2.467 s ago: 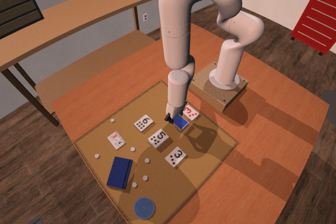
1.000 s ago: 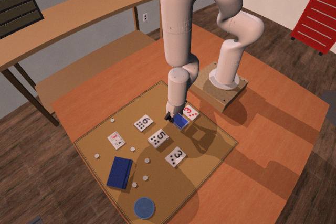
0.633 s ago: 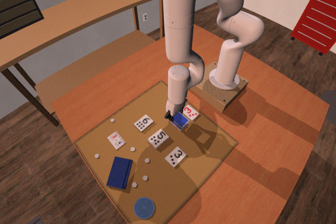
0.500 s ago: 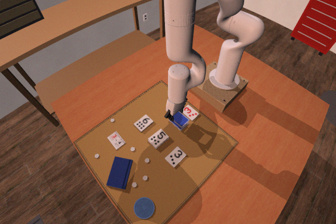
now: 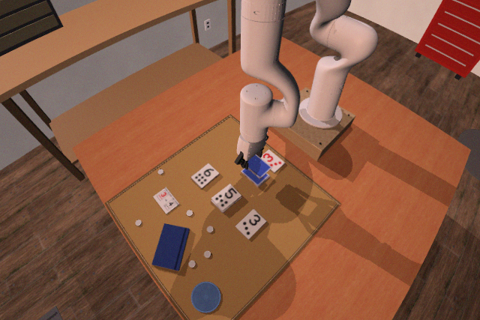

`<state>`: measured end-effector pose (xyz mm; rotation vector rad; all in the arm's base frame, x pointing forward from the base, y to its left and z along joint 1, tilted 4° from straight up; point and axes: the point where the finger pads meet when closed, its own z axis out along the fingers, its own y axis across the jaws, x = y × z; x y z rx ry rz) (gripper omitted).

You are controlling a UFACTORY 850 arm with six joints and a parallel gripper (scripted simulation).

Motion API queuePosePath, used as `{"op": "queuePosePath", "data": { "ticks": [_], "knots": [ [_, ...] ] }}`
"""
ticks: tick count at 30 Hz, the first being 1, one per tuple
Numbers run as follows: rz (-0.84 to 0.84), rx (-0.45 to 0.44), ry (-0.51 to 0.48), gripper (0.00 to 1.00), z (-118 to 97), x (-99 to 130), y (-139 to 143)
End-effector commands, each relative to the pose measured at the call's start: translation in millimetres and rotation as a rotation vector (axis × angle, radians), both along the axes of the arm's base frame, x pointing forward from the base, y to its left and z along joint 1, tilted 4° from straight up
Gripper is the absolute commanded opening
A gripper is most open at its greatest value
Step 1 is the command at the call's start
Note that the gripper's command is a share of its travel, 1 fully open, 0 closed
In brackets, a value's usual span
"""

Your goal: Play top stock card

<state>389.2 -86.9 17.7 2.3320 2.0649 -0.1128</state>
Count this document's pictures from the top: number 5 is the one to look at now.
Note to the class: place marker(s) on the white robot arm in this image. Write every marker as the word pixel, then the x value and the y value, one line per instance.
pixel 261 33

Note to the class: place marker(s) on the tan card cloth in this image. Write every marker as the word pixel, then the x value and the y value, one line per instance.
pixel 278 272
pixel 292 206

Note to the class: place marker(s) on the dark blue notebook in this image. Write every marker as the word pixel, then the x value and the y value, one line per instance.
pixel 171 247

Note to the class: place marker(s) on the blue round disc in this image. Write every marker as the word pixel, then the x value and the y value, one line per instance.
pixel 205 297

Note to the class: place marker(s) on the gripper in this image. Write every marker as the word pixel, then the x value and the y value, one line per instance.
pixel 247 149

